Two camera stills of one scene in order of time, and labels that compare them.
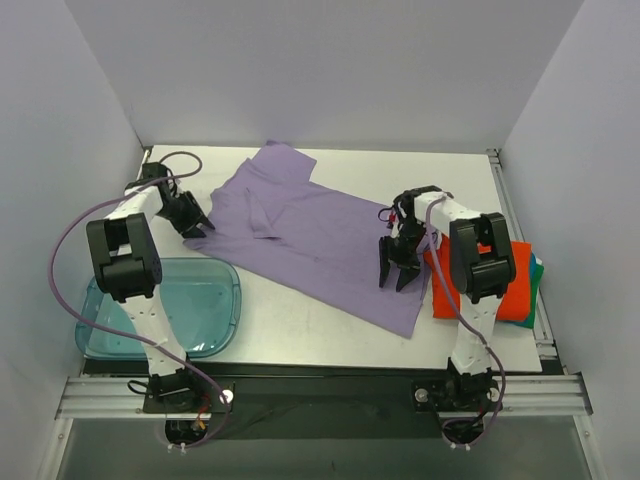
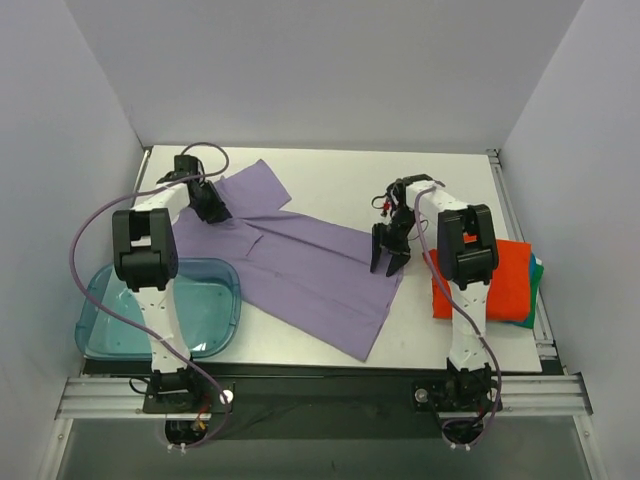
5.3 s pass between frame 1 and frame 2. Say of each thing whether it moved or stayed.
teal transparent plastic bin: stayed
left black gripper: moved
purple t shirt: moved
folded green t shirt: stayed
